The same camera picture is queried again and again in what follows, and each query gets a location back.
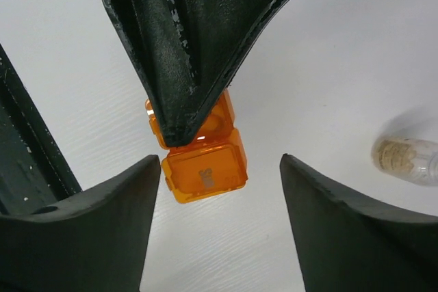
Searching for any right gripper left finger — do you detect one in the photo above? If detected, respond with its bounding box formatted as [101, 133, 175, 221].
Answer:
[1, 155, 161, 291]

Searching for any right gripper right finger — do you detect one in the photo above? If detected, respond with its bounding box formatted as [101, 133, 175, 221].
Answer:
[280, 154, 437, 291]

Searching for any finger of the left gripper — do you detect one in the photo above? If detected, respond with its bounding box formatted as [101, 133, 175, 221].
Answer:
[102, 0, 289, 147]

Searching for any clear pill bottle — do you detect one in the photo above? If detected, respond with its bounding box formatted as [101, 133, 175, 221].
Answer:
[371, 135, 437, 187]

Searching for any orange pill organizer box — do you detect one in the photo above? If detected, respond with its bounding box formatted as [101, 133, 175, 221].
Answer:
[145, 90, 248, 204]

